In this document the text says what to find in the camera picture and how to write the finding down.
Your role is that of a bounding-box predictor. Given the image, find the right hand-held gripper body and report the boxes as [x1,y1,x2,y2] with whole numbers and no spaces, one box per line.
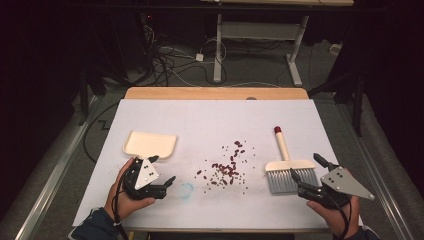
[296,162,375,211]

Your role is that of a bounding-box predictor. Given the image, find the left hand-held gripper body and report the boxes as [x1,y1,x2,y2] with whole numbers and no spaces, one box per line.
[121,157,168,201]

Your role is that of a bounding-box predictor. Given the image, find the cream plastic dustpan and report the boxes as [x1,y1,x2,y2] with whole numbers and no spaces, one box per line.
[122,130,178,160]

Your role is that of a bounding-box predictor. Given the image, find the cream brush with grey bristles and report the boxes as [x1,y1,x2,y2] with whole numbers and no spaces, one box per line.
[264,125,320,195]

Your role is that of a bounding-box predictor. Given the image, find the heap of red beans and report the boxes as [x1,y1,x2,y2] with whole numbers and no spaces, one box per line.
[194,139,258,195]

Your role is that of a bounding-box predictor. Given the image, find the person's left hand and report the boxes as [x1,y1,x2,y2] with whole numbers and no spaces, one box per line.
[104,157,157,221]

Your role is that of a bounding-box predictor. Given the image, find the person's right hand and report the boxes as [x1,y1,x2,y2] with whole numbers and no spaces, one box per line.
[306,194,363,240]

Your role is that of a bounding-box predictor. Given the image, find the black stand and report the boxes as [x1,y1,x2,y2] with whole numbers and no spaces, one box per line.
[307,64,367,138]
[77,61,134,127]

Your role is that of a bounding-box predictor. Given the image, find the white sheet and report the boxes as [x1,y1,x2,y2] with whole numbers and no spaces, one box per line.
[72,98,364,231]

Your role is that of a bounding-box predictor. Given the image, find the wooden table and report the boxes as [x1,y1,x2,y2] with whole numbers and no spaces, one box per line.
[123,87,334,234]

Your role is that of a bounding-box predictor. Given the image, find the right hand-held gripper cable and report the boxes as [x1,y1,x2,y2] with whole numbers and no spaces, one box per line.
[328,195,353,240]

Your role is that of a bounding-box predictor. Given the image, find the hand-held gripper cable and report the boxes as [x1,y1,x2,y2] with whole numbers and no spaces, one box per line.
[111,169,132,240]
[328,195,353,240]

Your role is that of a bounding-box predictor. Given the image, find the metal floor rail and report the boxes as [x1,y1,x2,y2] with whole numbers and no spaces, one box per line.
[335,103,415,240]
[14,94,105,240]

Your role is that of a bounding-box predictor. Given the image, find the left hand-held gripper cable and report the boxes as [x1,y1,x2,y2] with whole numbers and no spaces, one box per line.
[111,169,132,240]

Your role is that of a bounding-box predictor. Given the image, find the black floor cable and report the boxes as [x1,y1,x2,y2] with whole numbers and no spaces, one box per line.
[82,99,122,164]

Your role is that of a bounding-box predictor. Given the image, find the white floor cable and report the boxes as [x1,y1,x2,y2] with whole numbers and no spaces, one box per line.
[168,68,283,89]

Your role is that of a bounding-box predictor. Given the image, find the tangle of black floor cables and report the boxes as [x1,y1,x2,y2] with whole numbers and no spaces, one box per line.
[138,13,234,88]

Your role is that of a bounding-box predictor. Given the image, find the white desk frame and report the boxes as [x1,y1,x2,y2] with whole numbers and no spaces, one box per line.
[199,0,355,88]

